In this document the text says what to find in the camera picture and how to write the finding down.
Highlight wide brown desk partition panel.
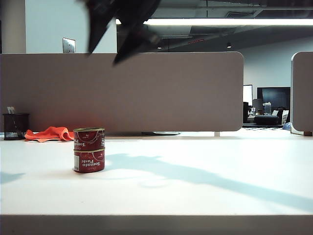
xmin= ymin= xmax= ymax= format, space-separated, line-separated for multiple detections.
xmin=0 ymin=51 xmax=245 ymax=135

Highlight white framed monitor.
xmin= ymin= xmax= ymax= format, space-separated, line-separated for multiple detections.
xmin=243 ymin=84 xmax=253 ymax=106

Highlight large dark display screen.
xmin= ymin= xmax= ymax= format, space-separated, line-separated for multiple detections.
xmin=257 ymin=86 xmax=291 ymax=111

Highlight black round ottoman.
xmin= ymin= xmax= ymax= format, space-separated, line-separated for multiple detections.
xmin=253 ymin=115 xmax=280 ymax=126

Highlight red tomato paste can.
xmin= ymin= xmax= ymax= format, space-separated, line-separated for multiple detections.
xmin=73 ymin=148 xmax=106 ymax=173
xmin=73 ymin=127 xmax=106 ymax=151

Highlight orange cloth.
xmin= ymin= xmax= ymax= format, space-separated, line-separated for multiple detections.
xmin=24 ymin=126 xmax=75 ymax=142

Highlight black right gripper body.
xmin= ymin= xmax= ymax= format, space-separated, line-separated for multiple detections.
xmin=75 ymin=0 xmax=162 ymax=25

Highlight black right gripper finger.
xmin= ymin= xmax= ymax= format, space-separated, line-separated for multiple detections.
xmin=112 ymin=22 xmax=160 ymax=67
xmin=86 ymin=9 xmax=116 ymax=55

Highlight black mesh pen holder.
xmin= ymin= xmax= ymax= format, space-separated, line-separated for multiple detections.
xmin=2 ymin=113 xmax=30 ymax=141

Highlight long ceiling light strip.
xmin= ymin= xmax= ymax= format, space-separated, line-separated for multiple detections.
xmin=115 ymin=19 xmax=313 ymax=26

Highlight metal wall switch plate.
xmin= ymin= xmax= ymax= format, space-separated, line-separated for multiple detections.
xmin=62 ymin=37 xmax=76 ymax=53

